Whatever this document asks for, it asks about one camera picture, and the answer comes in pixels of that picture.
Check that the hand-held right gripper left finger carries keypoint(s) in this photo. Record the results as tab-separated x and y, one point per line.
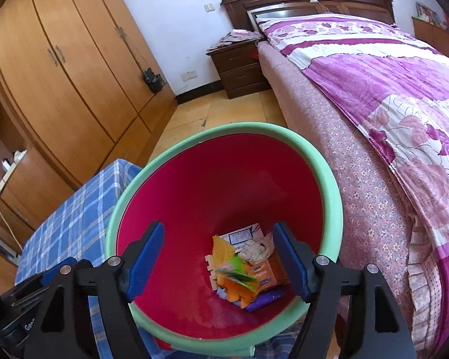
146	258

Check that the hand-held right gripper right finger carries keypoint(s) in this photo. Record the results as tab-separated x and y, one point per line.
292	261

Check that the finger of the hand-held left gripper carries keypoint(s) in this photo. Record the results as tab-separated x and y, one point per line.
78	263

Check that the orange cardboard box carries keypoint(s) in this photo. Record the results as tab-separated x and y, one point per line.
269	273

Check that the white tissue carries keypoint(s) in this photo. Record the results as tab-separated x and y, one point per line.
256	250

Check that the purple tissue pack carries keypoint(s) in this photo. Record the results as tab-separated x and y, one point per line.
265	299

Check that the green snack wrapper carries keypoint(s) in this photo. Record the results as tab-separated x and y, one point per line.
241	269

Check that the yellow orange foam fruit net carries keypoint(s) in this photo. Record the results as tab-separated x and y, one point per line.
224	252

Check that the light blue face mask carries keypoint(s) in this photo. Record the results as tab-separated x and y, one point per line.
220	292

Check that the red bin with green rim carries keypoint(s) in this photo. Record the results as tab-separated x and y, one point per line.
217	179

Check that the blue plaid tablecloth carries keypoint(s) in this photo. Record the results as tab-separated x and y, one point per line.
78	209

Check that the wooden shelf cabinet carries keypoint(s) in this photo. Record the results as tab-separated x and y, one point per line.
33	183

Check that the white power strip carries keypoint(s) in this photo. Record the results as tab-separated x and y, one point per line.
3	183

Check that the bed with purple floral quilt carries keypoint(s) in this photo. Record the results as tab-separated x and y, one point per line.
340	157

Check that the white charger plug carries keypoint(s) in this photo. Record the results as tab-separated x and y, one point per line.
5	165

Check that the black hanging bag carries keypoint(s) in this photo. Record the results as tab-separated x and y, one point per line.
153	80

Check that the dark wooden nightstand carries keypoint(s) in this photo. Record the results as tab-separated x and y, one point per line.
239	74

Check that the wooden wardrobe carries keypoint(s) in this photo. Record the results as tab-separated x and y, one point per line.
71	63

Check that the bed with purple floral cover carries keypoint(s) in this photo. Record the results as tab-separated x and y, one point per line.
378	74

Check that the pink floral cloth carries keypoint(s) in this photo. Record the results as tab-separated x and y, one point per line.
239	36

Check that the low wooden cabinet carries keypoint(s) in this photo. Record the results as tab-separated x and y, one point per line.
434	37

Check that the white wall socket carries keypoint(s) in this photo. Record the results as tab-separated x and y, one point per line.
189	76

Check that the white wall switch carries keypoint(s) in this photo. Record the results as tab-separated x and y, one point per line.
208	7

